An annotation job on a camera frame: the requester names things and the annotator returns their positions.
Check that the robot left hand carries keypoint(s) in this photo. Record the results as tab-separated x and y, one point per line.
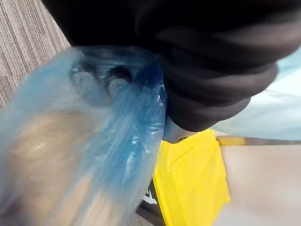
188	47

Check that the yellow bin liner bag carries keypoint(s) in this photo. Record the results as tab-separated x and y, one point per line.
190	171

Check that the blue translucent rubbish bag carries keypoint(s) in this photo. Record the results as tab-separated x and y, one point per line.
77	131

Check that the pale blue plastic sheet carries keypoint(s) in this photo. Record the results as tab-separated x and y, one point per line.
275	110

